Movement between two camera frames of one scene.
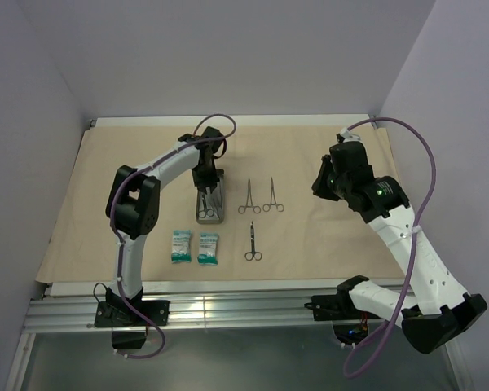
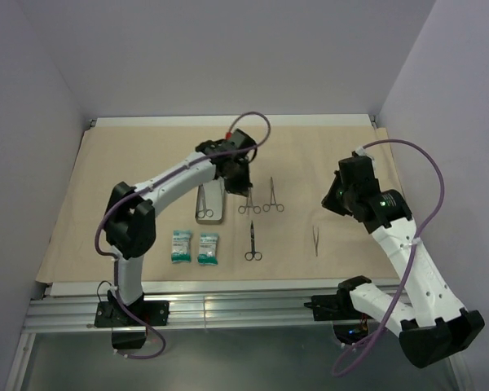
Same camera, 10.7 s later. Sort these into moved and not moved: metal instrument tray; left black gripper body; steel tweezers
Moved: steel tweezers; left black gripper body
Not moved: metal instrument tray
